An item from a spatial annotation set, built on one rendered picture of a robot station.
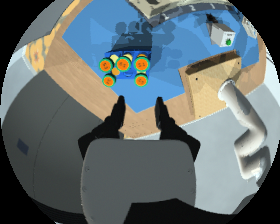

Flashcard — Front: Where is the white blank tube rack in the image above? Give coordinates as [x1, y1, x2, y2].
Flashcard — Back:
[241, 16, 257, 39]

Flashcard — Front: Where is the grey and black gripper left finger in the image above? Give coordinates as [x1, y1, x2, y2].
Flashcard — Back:
[78, 95, 126, 160]

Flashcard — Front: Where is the blue bench mat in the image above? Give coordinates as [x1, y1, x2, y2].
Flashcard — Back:
[62, 0, 259, 113]

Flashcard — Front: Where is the blue tube rack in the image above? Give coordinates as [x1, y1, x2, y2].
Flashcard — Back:
[104, 49, 151, 79]

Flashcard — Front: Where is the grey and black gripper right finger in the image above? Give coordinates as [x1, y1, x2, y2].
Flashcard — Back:
[154, 97, 201, 162]

